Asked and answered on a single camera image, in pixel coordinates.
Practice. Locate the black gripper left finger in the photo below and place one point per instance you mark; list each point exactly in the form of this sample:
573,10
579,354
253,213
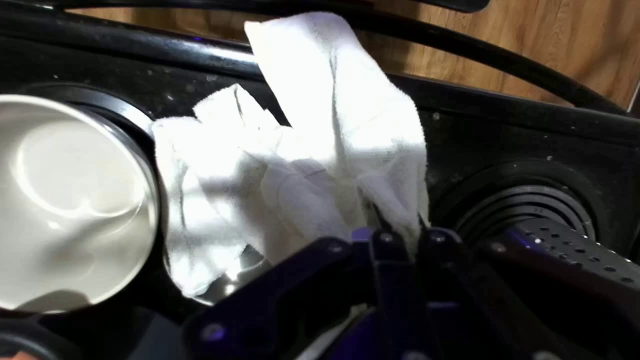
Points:
400,305

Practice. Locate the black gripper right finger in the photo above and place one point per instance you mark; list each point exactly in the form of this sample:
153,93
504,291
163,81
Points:
479,313

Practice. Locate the white cloth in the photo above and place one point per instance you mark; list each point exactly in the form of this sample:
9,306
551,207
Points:
242,177

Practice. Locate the black stove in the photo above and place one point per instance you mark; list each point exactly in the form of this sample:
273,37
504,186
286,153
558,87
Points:
495,163

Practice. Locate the white bowl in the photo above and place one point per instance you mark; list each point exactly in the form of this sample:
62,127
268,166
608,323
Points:
79,207

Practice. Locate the perforated steel utensil holder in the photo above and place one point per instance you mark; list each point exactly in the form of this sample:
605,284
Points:
577,265

